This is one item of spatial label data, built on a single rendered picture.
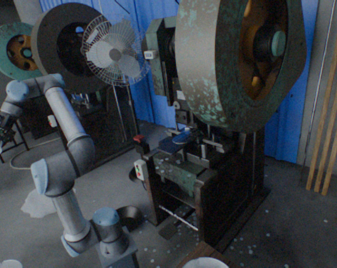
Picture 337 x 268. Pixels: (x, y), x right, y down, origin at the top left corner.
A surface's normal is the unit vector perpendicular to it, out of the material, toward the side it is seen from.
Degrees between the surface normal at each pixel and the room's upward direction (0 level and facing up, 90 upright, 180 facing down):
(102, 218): 8
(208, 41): 79
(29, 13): 90
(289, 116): 90
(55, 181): 93
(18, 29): 90
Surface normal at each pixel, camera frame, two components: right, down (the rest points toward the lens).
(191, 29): -0.70, 0.12
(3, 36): 0.75, 0.20
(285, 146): -0.69, 0.39
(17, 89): 0.52, 0.00
